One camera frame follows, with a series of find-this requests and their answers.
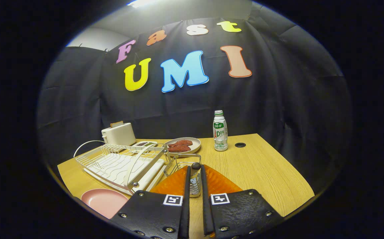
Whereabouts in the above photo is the white drink bottle green label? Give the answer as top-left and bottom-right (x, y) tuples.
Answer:
(213, 110), (228, 152)

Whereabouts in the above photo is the red meat piece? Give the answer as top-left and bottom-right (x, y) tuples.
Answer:
(168, 140), (193, 148)
(168, 145), (191, 153)

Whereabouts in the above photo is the beige wire basket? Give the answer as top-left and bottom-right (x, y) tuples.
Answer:
(164, 153), (202, 176)

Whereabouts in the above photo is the pink plate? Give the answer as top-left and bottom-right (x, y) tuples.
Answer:
(81, 189), (129, 219)

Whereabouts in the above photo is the wooden handled metal spoon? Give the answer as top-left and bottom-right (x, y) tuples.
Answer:
(189, 162), (202, 198)

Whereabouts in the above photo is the white toaster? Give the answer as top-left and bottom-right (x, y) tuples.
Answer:
(101, 122), (137, 146)

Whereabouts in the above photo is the white wire dish rack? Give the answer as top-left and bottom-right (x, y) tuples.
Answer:
(74, 140), (170, 196)

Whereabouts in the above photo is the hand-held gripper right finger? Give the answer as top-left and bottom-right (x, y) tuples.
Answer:
(201, 165), (284, 238)

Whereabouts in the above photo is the beige round plate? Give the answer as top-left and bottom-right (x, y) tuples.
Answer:
(163, 137), (201, 156)

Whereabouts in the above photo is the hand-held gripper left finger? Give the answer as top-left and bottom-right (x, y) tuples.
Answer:
(111, 165), (191, 239)

